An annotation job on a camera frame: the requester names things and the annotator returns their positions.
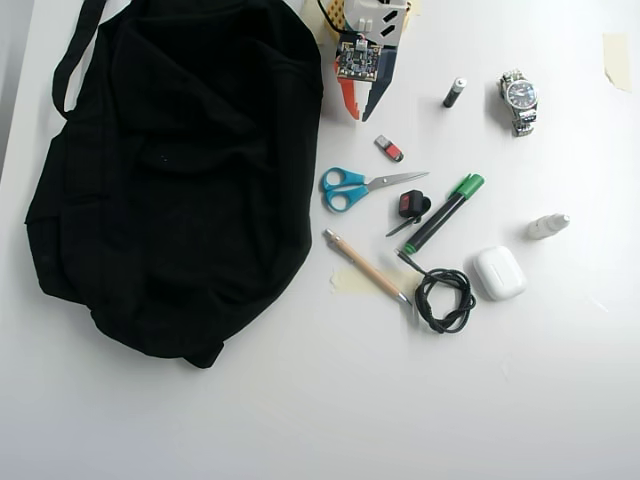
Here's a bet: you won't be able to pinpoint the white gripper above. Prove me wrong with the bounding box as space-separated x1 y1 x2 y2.
335 0 413 123

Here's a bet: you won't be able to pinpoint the black fabric bag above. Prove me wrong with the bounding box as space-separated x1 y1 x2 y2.
23 0 325 370

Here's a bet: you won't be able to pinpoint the red black USB stick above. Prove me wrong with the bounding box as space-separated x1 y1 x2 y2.
374 134 405 162

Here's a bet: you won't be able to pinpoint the black AA battery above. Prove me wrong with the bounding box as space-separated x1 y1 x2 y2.
442 77 468 109

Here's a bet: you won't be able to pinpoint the black green marker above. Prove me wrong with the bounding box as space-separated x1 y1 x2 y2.
403 172 486 255

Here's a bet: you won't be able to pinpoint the silver wristwatch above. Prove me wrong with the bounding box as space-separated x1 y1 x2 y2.
497 69 542 137

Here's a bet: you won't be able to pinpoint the wooden ballpoint pen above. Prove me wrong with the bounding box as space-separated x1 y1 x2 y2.
323 228 413 306

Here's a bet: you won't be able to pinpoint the beige masking tape patch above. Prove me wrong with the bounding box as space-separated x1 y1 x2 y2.
329 266 424 301

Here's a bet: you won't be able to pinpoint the white earbuds case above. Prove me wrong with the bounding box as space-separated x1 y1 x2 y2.
467 246 528 302

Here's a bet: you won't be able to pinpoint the small white bottle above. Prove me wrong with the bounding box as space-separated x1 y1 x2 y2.
527 213 572 241

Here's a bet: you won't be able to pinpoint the beige masking tape strip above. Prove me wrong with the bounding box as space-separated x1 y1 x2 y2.
602 32 634 94

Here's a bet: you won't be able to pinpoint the bare camera circuit board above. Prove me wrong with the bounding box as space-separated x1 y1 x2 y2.
334 35 384 84

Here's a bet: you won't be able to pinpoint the blue handled scissors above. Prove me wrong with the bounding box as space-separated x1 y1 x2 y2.
320 167 431 213

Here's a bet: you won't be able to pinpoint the coiled black USB cable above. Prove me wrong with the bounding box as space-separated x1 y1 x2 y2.
396 248 478 335

